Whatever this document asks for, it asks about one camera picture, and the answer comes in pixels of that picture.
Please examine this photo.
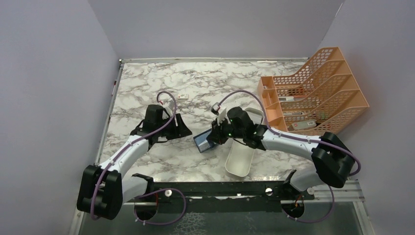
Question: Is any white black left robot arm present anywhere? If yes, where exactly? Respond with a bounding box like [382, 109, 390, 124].
[76, 102, 192, 220]

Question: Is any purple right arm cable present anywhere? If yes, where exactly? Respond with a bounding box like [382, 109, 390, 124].
[216, 90, 362, 177]

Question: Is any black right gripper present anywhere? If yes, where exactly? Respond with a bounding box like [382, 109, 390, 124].
[207, 116, 245, 145]

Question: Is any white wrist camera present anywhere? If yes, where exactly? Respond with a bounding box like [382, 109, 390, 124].
[211, 103, 227, 126]
[162, 101, 175, 119]

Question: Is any grey red box in organizer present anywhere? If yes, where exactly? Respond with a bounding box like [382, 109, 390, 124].
[289, 120, 317, 131]

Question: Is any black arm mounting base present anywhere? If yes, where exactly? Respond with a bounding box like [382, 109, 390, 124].
[131, 181, 315, 224]

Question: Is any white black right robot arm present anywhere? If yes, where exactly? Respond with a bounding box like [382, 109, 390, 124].
[207, 105, 359, 199]

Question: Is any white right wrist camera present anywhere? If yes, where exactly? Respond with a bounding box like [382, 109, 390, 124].
[211, 103, 227, 126]

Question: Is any white oblong plastic tray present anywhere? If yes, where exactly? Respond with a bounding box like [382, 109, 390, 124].
[225, 107, 264, 178]

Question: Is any orange mesh file organizer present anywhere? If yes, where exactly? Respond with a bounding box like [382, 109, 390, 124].
[257, 47, 369, 136]

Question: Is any small white red card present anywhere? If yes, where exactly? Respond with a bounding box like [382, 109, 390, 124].
[177, 94, 189, 99]

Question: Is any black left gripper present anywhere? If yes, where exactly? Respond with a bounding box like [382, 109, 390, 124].
[156, 113, 192, 140]

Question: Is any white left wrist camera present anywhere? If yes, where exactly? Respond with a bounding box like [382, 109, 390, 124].
[162, 101, 175, 119]

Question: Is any blue leather card holder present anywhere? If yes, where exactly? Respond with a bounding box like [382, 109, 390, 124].
[193, 129, 218, 153]

